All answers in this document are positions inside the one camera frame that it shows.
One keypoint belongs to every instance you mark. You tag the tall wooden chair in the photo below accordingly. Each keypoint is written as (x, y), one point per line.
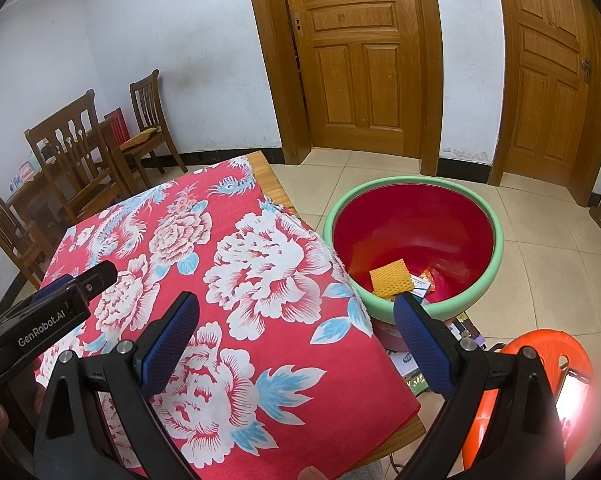
(70, 135)

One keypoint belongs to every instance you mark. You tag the orange bow wrapper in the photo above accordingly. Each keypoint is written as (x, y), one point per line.
(429, 276)

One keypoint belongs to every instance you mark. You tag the orange plastic stool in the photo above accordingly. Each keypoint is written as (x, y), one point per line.
(550, 340)

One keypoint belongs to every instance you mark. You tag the yellow seat cushion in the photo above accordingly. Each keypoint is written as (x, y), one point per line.
(138, 139)

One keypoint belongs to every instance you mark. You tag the red green-rimmed basin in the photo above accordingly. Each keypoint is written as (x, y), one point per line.
(415, 230)

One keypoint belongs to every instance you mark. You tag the red stool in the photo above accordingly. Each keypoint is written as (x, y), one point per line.
(390, 335)

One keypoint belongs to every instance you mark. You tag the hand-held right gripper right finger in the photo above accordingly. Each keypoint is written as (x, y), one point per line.
(423, 345)

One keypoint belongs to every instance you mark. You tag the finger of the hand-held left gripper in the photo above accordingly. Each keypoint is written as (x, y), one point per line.
(98, 277)
(55, 284)

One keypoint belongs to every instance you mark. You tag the wooden door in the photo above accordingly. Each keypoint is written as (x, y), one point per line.
(355, 60)
(545, 85)

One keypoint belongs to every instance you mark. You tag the smartphone with lit screen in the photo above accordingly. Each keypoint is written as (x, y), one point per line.
(572, 400)

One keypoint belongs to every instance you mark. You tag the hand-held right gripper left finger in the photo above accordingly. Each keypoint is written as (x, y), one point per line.
(170, 345)

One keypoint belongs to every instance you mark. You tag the red box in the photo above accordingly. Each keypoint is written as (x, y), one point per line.
(116, 125)

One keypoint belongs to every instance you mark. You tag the white teal medicine box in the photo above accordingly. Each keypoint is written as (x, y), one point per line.
(420, 290)

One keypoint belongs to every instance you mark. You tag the stack of books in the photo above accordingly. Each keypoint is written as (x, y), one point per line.
(473, 335)

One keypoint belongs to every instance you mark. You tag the wooden dining table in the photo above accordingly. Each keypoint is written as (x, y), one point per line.
(40, 195)

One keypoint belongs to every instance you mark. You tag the wooden chair with cushion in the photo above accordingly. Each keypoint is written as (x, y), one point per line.
(148, 105)

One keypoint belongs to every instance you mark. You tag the red floral tablecloth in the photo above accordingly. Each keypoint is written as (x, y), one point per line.
(280, 360)

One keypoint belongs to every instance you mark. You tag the yellow foam fruit net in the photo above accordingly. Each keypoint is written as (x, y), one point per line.
(390, 277)

